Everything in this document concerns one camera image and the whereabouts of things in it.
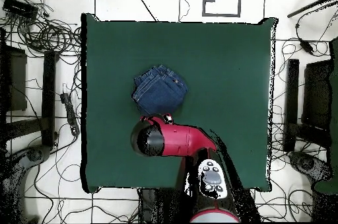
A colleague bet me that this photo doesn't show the blue denim jeans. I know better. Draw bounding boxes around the blue denim jeans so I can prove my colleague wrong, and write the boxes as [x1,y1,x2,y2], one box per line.
[131,64,189,118]

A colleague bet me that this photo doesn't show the black power strip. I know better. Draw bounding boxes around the black power strip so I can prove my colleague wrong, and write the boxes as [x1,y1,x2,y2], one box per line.
[59,92,81,137]

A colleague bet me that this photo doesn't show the dark flat panel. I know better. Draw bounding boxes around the dark flat panel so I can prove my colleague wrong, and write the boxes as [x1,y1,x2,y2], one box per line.
[0,44,28,112]
[301,59,334,130]

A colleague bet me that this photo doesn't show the tangled black cable bundle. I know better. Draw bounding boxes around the tangled black cable bundle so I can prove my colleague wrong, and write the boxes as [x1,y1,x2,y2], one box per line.
[7,0,82,58]

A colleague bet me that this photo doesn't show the thin black cable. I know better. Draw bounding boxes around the thin black cable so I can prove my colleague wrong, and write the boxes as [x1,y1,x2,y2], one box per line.
[178,0,191,22]

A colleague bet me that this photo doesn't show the dark wheeled stand base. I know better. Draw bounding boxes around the dark wheeled stand base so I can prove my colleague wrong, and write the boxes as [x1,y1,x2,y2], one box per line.
[0,144,52,223]
[288,151,332,182]

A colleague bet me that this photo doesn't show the black electronics box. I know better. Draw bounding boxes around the black electronics box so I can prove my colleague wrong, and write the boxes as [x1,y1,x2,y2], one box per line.
[2,0,40,19]

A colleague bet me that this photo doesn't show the black tripod pole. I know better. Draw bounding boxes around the black tripod pole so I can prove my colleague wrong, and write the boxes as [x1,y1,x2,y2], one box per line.
[287,0,338,19]

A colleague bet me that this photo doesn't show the thick black cable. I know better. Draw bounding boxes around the thick black cable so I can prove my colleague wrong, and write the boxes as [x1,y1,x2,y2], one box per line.
[128,0,159,22]

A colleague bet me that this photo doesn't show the dark green table cloth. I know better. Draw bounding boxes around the dark green table cloth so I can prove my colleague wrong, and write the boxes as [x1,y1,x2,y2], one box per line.
[80,12,278,194]
[314,37,338,196]

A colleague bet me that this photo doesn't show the black power adapter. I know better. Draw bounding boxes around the black power adapter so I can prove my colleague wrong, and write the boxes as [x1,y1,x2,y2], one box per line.
[298,38,315,55]

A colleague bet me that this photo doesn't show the black frame leg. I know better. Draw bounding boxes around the black frame leg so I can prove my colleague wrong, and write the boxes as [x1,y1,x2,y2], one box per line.
[283,58,332,153]
[5,50,60,148]

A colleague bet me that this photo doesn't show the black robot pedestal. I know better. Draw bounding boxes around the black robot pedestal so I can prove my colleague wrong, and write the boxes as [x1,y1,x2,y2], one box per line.
[138,188,187,223]

